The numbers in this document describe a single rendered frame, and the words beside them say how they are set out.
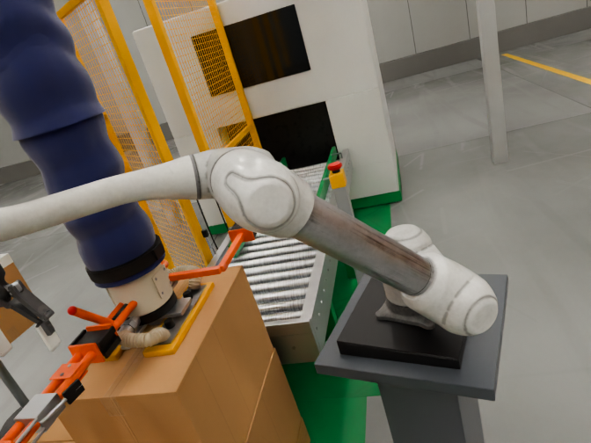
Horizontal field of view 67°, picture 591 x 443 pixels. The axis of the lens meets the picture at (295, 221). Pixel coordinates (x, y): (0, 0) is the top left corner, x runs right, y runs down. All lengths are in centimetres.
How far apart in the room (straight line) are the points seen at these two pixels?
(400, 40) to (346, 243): 951
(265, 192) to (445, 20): 978
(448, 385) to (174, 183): 85
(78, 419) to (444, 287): 103
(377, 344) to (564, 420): 105
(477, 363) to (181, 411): 78
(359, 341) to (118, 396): 67
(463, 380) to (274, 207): 73
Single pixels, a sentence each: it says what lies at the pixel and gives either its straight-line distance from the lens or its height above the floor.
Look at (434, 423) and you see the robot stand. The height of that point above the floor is 43.
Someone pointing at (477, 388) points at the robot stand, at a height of 75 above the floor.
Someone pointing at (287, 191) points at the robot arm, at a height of 142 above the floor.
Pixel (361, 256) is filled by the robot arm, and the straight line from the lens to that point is 96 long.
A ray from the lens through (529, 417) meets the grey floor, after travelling 219.
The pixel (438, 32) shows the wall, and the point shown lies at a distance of 1043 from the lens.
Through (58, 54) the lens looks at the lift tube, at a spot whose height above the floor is 175.
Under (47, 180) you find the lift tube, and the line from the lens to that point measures 132.
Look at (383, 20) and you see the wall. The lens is 1029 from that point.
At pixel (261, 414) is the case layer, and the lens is 170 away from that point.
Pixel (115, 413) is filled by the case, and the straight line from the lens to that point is 137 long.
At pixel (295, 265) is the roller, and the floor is 54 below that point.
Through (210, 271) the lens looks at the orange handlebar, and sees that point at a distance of 137.
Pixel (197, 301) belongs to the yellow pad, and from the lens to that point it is 149.
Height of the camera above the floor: 167
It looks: 23 degrees down
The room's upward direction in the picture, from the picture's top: 17 degrees counter-clockwise
